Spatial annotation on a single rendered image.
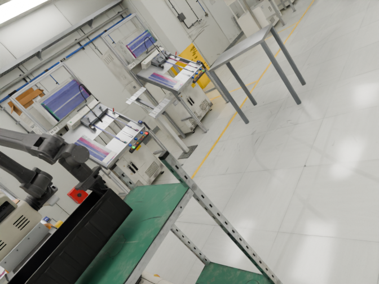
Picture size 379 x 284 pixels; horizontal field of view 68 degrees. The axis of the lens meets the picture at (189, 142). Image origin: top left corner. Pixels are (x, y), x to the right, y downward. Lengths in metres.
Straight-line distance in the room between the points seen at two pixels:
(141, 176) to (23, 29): 3.23
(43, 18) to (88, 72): 1.12
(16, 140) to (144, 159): 2.79
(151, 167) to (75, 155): 2.89
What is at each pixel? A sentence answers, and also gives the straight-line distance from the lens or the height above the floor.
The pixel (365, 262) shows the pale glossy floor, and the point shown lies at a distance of 1.71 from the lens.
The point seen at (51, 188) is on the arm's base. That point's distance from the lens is 1.56.
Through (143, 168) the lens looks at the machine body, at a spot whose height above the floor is 0.28.
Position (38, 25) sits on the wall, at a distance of 5.71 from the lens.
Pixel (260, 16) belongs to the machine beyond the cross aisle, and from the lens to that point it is 6.96.
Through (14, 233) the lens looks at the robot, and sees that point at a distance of 1.53.
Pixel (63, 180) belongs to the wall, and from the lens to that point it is 5.06.
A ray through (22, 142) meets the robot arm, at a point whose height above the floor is 1.41.
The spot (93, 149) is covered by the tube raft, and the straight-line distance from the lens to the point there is 3.34.
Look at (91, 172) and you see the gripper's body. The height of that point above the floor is 1.19.
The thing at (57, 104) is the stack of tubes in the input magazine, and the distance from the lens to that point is 3.63.
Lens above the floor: 1.39
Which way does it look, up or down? 19 degrees down
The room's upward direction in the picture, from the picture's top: 39 degrees counter-clockwise
